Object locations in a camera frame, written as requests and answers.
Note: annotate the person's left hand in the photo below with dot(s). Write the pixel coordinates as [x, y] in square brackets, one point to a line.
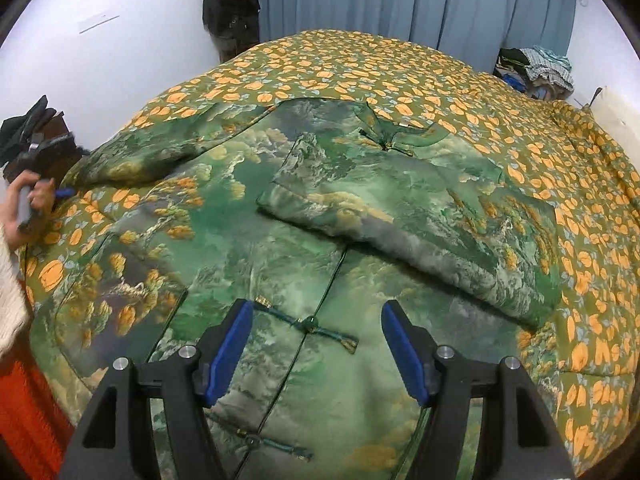
[26, 208]

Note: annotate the pile of clothes by curtain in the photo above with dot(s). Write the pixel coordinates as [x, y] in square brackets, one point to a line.
[537, 72]

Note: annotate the green landscape print jacket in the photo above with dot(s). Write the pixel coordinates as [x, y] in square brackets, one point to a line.
[319, 211]

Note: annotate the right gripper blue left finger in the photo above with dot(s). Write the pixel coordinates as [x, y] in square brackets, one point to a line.
[221, 347]

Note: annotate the dark hanging clothes and bags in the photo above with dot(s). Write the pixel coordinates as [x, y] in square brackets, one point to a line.
[232, 24]

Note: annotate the white pillow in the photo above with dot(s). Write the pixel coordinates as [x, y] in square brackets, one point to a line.
[618, 119]

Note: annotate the orange red garment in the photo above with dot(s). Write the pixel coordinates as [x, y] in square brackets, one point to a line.
[33, 427]

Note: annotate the green orange floral bedspread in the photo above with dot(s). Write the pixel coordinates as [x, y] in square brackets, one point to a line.
[584, 358]

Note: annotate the blue curtain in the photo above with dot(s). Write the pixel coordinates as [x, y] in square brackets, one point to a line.
[473, 31]

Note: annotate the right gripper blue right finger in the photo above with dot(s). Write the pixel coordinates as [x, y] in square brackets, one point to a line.
[413, 350]

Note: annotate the cream knit sleeve forearm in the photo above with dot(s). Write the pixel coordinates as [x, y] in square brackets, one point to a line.
[14, 315]

